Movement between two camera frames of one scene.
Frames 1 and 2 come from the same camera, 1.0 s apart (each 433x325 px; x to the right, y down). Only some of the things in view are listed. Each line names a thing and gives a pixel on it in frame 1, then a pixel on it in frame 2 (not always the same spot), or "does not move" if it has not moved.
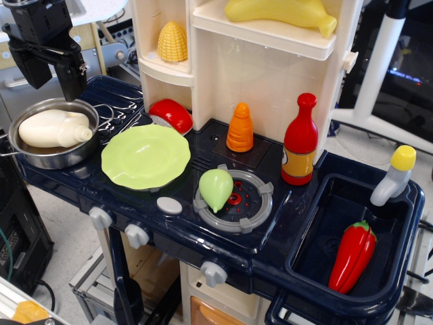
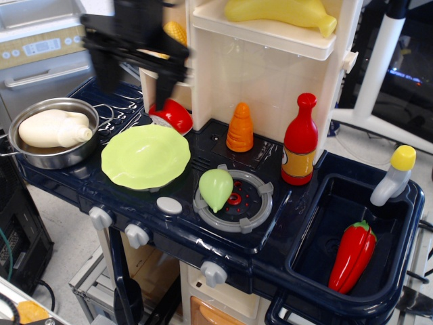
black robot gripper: (44, 28) → (135, 34)
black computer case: (26, 248) does not move
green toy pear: (216, 186) does not move
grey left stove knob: (100, 218) does not move
